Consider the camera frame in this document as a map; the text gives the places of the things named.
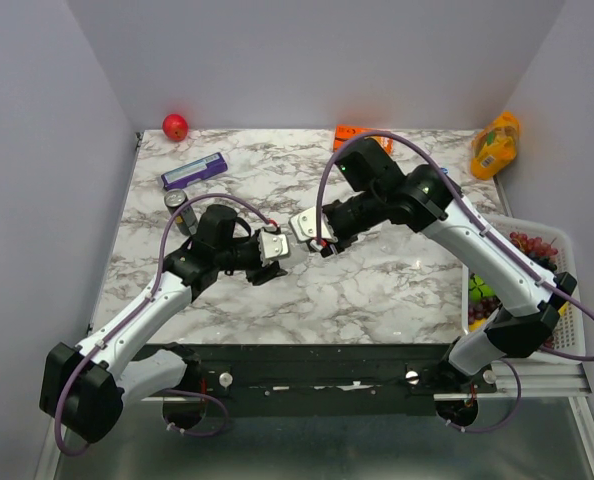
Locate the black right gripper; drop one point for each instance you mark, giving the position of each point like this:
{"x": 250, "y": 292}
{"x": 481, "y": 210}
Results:
{"x": 338, "y": 246}

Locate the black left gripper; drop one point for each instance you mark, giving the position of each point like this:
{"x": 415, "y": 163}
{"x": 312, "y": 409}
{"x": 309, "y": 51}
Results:
{"x": 262, "y": 275}

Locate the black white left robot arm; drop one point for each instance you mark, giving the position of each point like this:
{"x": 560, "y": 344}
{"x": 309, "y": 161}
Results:
{"x": 86, "y": 388}

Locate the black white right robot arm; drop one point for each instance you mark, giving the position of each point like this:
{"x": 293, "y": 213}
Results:
{"x": 428, "y": 202}

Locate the black drink can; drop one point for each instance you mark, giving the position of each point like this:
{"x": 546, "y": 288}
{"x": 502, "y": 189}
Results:
{"x": 185, "y": 219}

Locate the orange razor box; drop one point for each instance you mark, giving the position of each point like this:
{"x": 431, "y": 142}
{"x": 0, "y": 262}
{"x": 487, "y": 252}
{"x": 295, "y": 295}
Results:
{"x": 344, "y": 133}

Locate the purple white flat box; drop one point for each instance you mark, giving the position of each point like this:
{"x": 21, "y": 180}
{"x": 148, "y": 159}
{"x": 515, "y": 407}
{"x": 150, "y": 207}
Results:
{"x": 196, "y": 171}

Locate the green toy fruit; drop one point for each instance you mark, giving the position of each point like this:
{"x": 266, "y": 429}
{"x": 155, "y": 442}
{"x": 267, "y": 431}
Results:
{"x": 478, "y": 289}

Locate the orange snack bag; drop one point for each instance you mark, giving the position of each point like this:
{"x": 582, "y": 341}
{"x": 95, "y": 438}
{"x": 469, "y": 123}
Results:
{"x": 495, "y": 147}

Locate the red apple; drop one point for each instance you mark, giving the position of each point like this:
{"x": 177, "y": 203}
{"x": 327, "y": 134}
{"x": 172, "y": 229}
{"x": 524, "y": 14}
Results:
{"x": 175, "y": 127}

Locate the purple grape bunch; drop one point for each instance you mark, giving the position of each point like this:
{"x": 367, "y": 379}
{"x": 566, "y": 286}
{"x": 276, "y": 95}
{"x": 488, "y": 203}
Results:
{"x": 537, "y": 250}

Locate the white plastic basket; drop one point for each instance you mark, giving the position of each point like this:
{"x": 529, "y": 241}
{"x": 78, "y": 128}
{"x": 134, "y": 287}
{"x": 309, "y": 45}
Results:
{"x": 516, "y": 285}

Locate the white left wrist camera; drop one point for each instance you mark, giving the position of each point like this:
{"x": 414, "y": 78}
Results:
{"x": 272, "y": 247}

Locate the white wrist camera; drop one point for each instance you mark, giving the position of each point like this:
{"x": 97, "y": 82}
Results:
{"x": 272, "y": 247}
{"x": 308, "y": 230}

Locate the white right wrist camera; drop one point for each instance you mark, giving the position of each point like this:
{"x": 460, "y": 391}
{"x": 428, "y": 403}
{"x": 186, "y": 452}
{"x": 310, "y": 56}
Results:
{"x": 308, "y": 230}

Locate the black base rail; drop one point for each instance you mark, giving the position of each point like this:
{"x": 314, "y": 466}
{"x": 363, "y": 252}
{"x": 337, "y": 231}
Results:
{"x": 324, "y": 380}

